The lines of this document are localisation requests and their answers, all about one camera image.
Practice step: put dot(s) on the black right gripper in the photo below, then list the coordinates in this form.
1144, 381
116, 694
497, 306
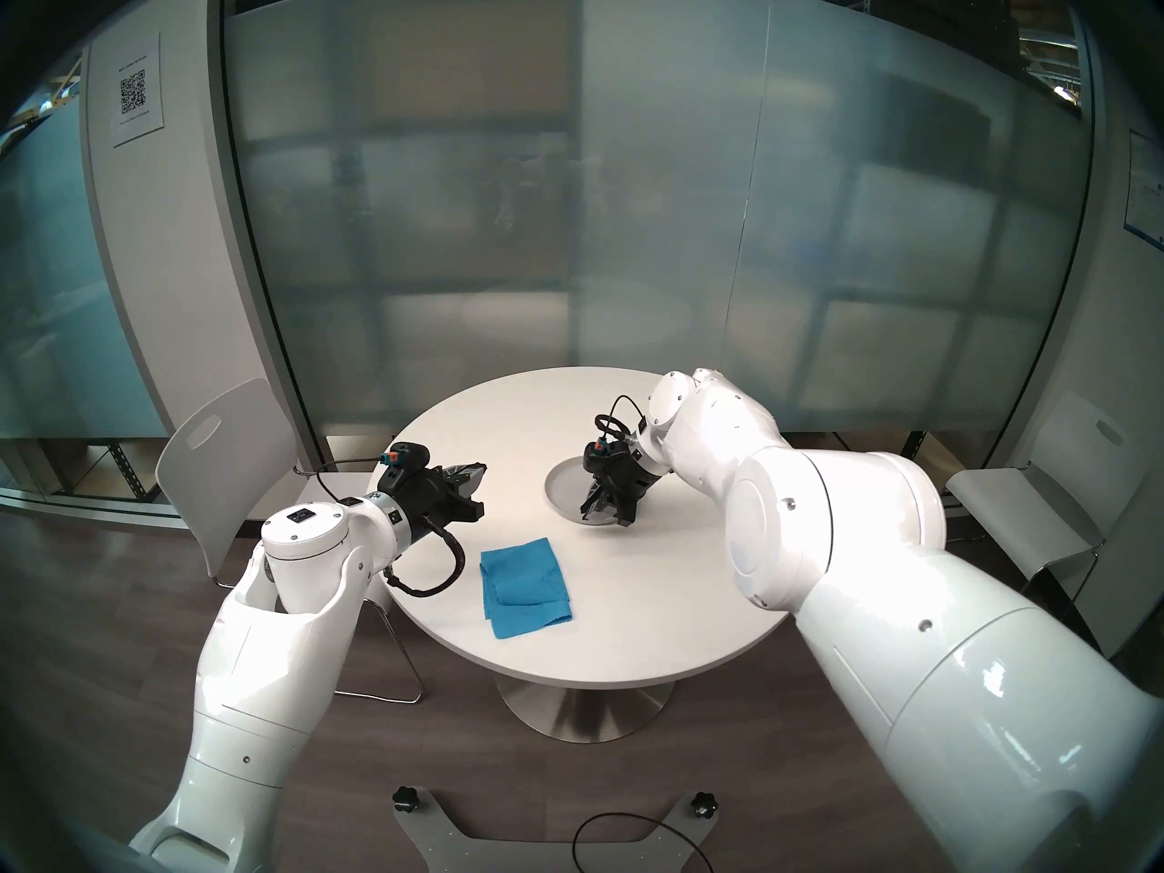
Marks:
620, 476

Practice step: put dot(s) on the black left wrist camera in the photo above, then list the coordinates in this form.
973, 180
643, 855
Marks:
406, 457

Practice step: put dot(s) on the white wall poster blue trim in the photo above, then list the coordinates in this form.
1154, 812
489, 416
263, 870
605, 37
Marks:
1146, 189

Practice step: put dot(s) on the blue cloth napkin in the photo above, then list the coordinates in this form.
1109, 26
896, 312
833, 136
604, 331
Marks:
527, 589

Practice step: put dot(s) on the black star knob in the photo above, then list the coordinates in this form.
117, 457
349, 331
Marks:
407, 799
703, 804

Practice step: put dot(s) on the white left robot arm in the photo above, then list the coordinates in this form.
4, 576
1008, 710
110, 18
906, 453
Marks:
273, 662

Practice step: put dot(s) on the white QR code sign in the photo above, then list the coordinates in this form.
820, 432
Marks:
136, 89

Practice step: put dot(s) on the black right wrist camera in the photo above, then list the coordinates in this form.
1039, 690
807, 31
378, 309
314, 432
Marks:
600, 448

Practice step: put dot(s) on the black metal shelf frame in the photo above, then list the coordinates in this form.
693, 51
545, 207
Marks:
914, 444
114, 469

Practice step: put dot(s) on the brushed steel table base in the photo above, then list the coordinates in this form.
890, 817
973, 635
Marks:
587, 712

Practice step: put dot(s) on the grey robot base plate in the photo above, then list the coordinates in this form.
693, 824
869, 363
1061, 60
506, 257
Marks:
546, 851

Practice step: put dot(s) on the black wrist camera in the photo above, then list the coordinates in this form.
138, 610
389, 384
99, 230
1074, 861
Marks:
600, 448
406, 457

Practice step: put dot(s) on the grey round plate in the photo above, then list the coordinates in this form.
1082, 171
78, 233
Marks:
564, 489

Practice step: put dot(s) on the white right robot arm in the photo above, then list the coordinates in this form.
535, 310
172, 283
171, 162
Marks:
864, 562

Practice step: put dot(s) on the white plastic chair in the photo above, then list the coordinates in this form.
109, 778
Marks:
227, 453
1055, 507

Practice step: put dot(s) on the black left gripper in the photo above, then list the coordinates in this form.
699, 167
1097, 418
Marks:
423, 503

